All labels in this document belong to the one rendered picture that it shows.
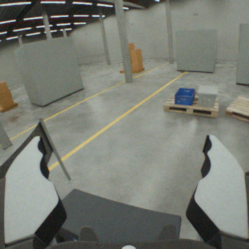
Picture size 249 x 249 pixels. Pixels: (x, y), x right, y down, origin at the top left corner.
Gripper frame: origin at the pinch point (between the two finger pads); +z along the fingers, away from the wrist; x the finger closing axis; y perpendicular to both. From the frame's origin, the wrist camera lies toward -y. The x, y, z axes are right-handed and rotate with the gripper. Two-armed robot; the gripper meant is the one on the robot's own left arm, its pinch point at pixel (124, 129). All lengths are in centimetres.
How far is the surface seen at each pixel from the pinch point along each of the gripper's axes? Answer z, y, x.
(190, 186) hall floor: 92, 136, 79
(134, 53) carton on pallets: 812, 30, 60
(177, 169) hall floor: 122, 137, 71
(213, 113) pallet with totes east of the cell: 244, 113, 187
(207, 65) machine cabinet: 649, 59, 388
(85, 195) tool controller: 9.7, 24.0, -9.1
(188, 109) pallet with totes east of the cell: 271, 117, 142
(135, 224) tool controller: 1.9, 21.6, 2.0
